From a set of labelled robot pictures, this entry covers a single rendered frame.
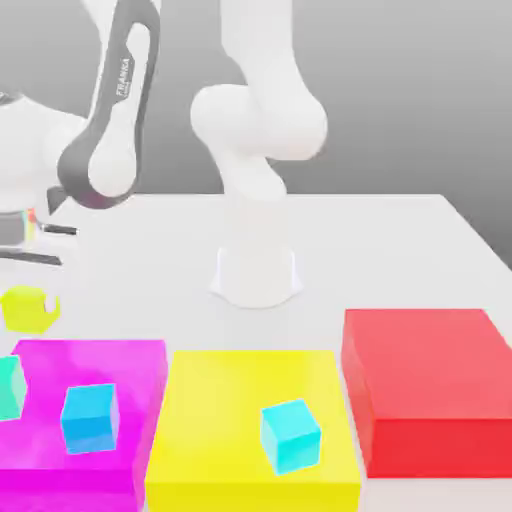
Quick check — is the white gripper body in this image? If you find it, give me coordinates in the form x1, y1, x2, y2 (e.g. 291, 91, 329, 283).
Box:
0, 241, 83, 288

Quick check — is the small yellow-green cube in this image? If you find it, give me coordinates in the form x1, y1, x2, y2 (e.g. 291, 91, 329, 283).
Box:
0, 285, 62, 336

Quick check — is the small teal cube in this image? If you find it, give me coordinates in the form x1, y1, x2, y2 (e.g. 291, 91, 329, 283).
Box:
0, 354, 28, 422

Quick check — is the small blue cube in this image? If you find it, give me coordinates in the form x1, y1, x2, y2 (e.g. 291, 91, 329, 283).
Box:
59, 382, 121, 456

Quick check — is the small cyan cube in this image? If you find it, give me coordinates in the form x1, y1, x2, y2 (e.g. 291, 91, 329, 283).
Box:
260, 398, 323, 476

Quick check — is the large magenta box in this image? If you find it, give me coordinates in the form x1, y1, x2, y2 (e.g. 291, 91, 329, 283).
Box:
0, 338, 169, 512

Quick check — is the large yellow box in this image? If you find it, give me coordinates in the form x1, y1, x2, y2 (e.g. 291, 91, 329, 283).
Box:
144, 349, 363, 512

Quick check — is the large red box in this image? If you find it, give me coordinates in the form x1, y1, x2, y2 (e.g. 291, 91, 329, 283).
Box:
340, 307, 512, 479

